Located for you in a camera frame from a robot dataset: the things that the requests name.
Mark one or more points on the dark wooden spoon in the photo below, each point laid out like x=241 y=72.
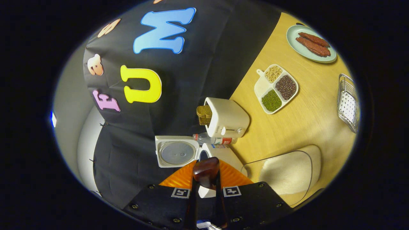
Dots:
x=206 y=171

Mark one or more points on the clear plastic water bottle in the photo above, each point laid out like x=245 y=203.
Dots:
x=212 y=140

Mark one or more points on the white rice cooker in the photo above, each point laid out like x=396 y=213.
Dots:
x=179 y=152

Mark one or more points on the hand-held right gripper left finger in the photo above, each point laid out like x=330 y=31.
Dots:
x=159 y=204

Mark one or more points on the red meat steak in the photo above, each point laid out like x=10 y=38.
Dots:
x=314 y=48
x=314 y=39

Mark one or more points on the black backdrop cloth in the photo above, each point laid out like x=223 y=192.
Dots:
x=191 y=80

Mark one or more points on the white toaster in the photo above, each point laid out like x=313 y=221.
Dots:
x=228 y=116

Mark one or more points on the pale green plate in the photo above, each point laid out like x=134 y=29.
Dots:
x=295 y=38

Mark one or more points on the clear container of rice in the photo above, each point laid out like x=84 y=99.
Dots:
x=287 y=172

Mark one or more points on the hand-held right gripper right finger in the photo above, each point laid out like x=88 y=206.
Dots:
x=252 y=204

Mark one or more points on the brown bread slice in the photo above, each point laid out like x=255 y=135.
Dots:
x=204 y=120
x=204 y=111

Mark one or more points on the white divided bean tray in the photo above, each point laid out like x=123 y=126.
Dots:
x=265 y=88

